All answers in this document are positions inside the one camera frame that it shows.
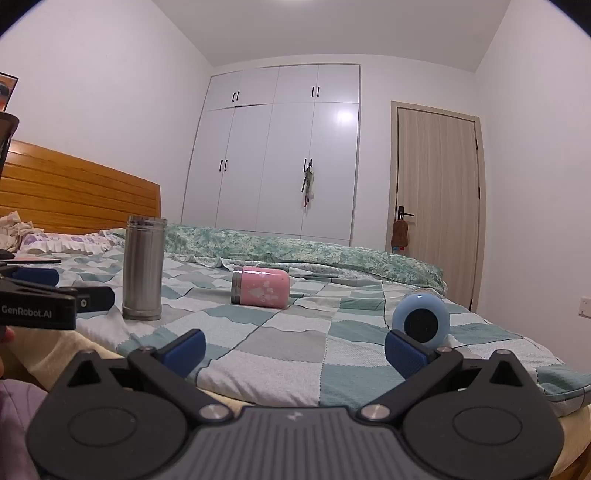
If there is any hanging keychain bundle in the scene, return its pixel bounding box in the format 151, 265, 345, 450
300, 159, 317, 214

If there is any purple clothing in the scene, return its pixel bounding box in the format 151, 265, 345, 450
0, 377, 49, 480

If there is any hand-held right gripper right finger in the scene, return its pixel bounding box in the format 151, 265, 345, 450
360, 330, 527, 422

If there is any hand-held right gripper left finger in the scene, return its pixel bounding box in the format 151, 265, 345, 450
67, 329, 234, 423

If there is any pink cup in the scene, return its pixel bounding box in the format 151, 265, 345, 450
231, 266, 291, 309

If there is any checked bed sheet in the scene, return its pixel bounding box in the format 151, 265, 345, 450
46, 251, 591, 414

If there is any wall picture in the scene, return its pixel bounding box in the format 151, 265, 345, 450
0, 71, 20, 112

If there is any white wardrobe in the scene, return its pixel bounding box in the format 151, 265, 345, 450
181, 64, 361, 246

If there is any wooden headboard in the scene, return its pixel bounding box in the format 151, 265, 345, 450
0, 140, 161, 235

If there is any light blue cup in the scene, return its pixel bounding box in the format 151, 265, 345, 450
392, 291, 450, 348

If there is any cream blanket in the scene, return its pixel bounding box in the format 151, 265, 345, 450
0, 329, 256, 409

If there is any crumpled white cloth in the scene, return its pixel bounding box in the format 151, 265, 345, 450
0, 211, 36, 251

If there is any purple floral pillow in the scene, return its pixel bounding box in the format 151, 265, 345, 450
17, 231, 126, 256

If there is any brown hanging pouch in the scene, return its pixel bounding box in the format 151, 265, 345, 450
391, 218, 410, 253

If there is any stainless steel thermos cup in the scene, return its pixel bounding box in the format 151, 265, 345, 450
121, 215, 168, 322

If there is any green floral quilt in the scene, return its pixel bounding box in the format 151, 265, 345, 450
164, 224, 450, 296

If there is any beige wooden door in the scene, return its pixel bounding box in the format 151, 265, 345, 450
385, 100, 486, 313

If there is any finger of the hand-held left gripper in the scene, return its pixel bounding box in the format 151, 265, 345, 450
0, 258, 62, 288
76, 286, 116, 315

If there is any black stand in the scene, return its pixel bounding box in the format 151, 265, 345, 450
0, 112, 20, 169

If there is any person's left hand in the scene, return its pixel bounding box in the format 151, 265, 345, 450
0, 325, 14, 379

